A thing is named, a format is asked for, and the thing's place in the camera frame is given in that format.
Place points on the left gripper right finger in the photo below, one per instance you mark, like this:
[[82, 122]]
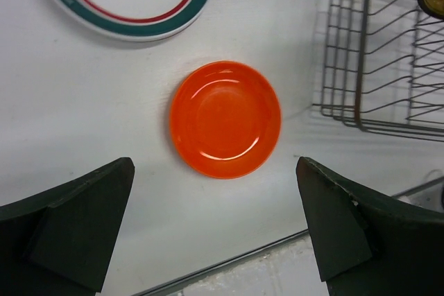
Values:
[[368, 243]]

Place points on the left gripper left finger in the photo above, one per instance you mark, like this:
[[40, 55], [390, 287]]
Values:
[[60, 241]]

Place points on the orange plastic plate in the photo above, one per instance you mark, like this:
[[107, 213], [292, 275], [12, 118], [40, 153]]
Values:
[[225, 120]]

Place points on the white green-rimmed plate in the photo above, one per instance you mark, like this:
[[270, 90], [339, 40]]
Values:
[[128, 22]]

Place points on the metal wire dish rack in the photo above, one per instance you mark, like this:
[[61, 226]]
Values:
[[382, 68]]

